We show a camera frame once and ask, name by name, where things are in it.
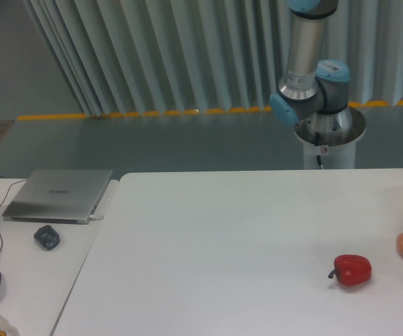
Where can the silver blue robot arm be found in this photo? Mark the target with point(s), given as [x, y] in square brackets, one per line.
[308, 70]

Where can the silver closed laptop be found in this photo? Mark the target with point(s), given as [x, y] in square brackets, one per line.
[68, 196]

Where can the white folding screen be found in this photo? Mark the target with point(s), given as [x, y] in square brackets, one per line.
[154, 57]

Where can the small black plastic holder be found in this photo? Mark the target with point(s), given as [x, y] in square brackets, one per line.
[47, 237]

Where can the red bell pepper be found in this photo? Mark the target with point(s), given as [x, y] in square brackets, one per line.
[351, 270]

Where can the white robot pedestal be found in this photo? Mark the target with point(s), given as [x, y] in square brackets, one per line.
[329, 140]

